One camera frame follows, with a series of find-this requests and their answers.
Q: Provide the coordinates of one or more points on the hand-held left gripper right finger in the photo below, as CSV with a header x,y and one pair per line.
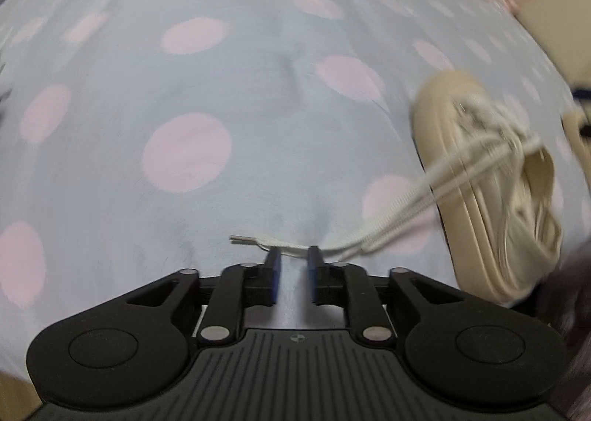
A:
x,y
312,277

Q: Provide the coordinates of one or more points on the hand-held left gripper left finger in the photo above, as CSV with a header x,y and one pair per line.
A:
x,y
275,277

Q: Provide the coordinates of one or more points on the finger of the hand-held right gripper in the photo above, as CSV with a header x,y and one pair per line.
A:
x,y
582,95

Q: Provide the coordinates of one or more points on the white shoelace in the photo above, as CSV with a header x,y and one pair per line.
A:
x,y
401,213

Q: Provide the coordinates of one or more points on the beige padded headboard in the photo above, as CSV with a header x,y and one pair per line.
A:
x,y
554,10

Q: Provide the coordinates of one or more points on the purple fuzzy garment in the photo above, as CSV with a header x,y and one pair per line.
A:
x,y
572,310

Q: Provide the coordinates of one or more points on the grey pink-dotted bedspread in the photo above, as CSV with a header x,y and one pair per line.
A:
x,y
231,56

